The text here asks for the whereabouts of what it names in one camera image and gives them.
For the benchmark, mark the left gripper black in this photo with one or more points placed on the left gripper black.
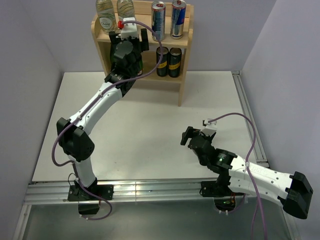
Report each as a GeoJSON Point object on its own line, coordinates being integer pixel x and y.
{"type": "Point", "coordinates": [144, 45]}

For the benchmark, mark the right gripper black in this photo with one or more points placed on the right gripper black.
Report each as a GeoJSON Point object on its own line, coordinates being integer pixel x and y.
{"type": "Point", "coordinates": [188, 134]}

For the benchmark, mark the green Perrier bottle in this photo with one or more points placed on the green Perrier bottle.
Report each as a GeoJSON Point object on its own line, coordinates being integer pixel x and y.
{"type": "Point", "coordinates": [111, 55]}
{"type": "Point", "coordinates": [140, 68]}

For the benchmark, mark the clear bottle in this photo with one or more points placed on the clear bottle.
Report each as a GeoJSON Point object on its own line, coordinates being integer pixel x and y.
{"type": "Point", "coordinates": [106, 15]}
{"type": "Point", "coordinates": [125, 9]}

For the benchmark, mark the Red Bull can front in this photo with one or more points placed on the Red Bull can front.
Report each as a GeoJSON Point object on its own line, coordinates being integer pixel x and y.
{"type": "Point", "coordinates": [158, 18]}

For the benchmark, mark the red bull can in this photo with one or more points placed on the red bull can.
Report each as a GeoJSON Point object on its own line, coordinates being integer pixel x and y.
{"type": "Point", "coordinates": [158, 18]}
{"type": "Point", "coordinates": [177, 18]}

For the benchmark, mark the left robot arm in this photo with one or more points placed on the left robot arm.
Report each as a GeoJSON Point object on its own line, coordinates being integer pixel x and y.
{"type": "Point", "coordinates": [74, 133]}

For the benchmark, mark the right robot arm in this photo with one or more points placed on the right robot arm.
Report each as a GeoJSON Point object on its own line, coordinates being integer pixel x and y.
{"type": "Point", "coordinates": [292, 192]}

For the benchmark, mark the left black yellow can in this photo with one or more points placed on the left black yellow can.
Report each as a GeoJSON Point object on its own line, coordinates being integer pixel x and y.
{"type": "Point", "coordinates": [162, 69]}

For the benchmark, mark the black yellow can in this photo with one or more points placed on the black yellow can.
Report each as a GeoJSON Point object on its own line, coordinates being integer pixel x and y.
{"type": "Point", "coordinates": [162, 69]}
{"type": "Point", "coordinates": [175, 56]}

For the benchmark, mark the right black yellow can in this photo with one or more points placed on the right black yellow can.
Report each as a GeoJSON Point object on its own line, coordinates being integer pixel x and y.
{"type": "Point", "coordinates": [175, 56]}

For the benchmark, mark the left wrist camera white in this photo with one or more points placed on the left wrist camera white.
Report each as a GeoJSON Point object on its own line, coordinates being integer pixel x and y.
{"type": "Point", "coordinates": [128, 30]}

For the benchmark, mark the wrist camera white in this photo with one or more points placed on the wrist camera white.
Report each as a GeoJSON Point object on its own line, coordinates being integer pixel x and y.
{"type": "Point", "coordinates": [128, 30]}
{"type": "Point", "coordinates": [209, 127]}

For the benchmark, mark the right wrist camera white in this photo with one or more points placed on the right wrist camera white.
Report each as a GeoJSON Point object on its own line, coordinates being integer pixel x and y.
{"type": "Point", "coordinates": [209, 127]}

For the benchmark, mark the aluminium front rail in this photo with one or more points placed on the aluminium front rail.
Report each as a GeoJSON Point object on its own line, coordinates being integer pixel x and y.
{"type": "Point", "coordinates": [53, 193]}

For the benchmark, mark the aluminium rail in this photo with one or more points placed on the aluminium rail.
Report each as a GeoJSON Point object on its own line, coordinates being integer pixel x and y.
{"type": "Point", "coordinates": [53, 193]}
{"type": "Point", "coordinates": [246, 109]}

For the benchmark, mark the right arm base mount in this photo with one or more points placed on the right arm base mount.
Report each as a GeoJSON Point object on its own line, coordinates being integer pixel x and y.
{"type": "Point", "coordinates": [225, 200]}

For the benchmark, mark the aluminium right rail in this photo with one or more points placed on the aluminium right rail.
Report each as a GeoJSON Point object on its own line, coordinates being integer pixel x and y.
{"type": "Point", "coordinates": [246, 109]}

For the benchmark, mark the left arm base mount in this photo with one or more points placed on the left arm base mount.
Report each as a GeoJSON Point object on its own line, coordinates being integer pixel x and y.
{"type": "Point", "coordinates": [88, 204]}

